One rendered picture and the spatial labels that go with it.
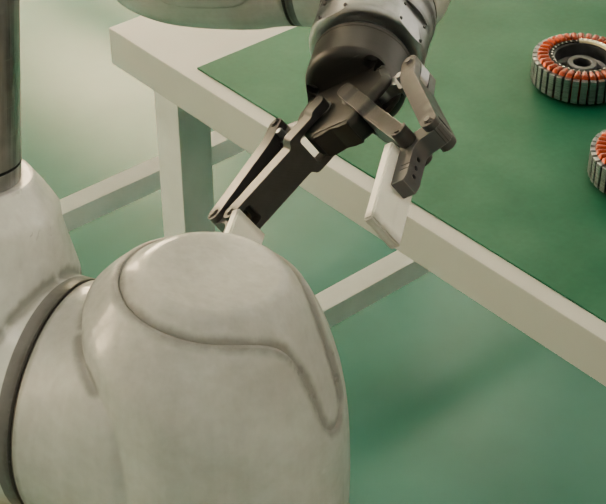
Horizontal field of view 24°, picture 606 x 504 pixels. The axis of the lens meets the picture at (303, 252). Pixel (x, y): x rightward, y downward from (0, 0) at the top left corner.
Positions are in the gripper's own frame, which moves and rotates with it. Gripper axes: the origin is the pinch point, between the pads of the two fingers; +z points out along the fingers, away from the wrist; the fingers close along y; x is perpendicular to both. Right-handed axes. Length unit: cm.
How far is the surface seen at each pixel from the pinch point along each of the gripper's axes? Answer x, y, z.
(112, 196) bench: 45, -109, -98
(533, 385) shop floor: 103, -60, -86
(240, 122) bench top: 18, -40, -53
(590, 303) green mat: 37.4, -3.8, -28.0
